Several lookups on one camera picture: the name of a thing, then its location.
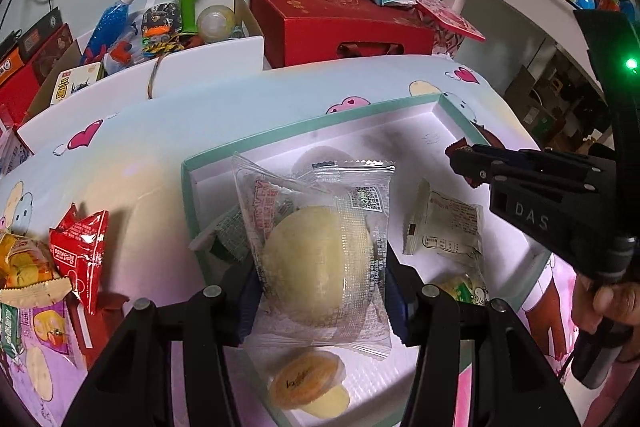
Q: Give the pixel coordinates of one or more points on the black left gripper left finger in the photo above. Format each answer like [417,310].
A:
[130,383]

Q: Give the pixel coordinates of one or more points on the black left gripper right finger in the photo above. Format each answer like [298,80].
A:
[512,384]

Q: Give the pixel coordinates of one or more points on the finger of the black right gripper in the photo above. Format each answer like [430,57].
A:
[473,162]

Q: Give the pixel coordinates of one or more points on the yellow green snack packet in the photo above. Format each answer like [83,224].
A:
[462,289]

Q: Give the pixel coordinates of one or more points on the clear-wrapped yellow round pastry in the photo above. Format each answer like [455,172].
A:
[319,245]

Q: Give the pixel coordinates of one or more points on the orange jelly cup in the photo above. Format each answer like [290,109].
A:
[313,383]

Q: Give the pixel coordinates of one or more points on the dark red snack box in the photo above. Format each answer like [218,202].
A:
[94,331]

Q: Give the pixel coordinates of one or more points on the green long snack packet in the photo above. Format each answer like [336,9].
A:
[11,340]

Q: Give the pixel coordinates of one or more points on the person right hand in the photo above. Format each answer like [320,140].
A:
[619,303]

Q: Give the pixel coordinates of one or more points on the white small snack packet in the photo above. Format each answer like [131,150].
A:
[443,225]

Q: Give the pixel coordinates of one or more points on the teal rimmed white tray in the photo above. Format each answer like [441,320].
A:
[413,133]

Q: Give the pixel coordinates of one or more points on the pink swiss roll packet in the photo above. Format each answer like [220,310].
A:
[50,329]

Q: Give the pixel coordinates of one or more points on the cream lemon cake packet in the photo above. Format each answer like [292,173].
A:
[38,295]

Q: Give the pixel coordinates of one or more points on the red patterned paper bag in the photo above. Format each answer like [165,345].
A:
[450,28]

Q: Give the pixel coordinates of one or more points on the red triangular snack packet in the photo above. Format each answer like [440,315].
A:
[77,248]

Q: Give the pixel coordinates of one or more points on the orange transparent snack bag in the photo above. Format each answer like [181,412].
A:
[24,262]

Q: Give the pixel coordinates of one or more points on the green foil snack packet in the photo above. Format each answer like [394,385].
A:
[225,238]

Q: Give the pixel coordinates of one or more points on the pink cartoon tablecloth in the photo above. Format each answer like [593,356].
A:
[162,169]

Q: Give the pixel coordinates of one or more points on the large red gift box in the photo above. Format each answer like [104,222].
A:
[310,31]

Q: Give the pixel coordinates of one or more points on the white cardboard box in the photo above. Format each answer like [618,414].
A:
[174,73]

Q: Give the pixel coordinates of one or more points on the clear round ball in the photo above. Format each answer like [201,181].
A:
[216,23]

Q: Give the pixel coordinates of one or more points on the yellow white card box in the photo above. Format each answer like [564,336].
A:
[75,79]

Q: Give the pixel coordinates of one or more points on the red box stack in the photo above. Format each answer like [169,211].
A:
[25,67]

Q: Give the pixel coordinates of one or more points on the colourful toy bundle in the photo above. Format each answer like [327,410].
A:
[161,28]

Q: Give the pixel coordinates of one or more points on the blue beads bottle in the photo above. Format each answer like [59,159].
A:
[110,26]

